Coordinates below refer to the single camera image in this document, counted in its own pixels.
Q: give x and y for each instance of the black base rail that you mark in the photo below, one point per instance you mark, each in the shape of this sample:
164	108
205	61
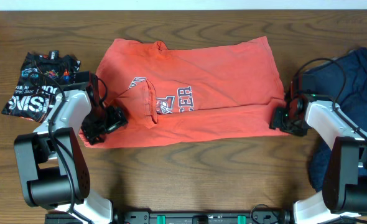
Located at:
259	214

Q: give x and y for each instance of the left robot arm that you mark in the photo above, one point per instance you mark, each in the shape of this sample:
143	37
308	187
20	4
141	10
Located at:
52	169

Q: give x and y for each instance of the folded black printed t-shirt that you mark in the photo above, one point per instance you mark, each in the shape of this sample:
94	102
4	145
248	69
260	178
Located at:
34	90

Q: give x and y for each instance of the dark blue denim garment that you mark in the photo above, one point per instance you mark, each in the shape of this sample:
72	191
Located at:
353	100

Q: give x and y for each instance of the orange printed t-shirt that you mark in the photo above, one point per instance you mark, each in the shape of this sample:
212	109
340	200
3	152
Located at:
172	96

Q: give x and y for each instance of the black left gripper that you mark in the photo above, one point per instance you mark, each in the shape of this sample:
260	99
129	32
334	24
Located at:
119	119

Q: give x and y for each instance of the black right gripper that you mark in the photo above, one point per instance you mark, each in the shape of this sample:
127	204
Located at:
275	122

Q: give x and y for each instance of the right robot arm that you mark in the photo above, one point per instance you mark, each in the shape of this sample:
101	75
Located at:
343	197

